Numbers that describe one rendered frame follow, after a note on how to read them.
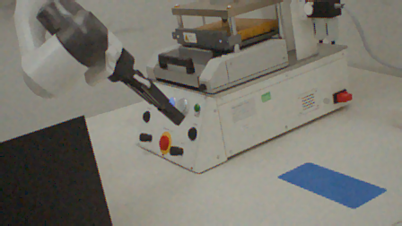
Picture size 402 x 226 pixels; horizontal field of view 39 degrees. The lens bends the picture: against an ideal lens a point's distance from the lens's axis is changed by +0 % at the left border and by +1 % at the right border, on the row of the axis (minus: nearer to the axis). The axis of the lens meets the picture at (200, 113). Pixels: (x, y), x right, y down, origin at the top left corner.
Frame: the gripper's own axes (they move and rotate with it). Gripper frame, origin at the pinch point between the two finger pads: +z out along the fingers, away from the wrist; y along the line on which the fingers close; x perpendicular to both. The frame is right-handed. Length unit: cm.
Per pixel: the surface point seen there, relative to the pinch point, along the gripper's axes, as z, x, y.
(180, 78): 1.8, -10.3, 9.3
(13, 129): 26, 25, 156
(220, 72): 2.1, -14.5, -4.0
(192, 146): 10.3, 3.0, -0.4
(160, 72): 1.3, -10.5, 19.9
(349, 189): 22.9, -4.8, -37.9
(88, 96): 44, -9, 151
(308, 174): 22.8, -4.7, -26.0
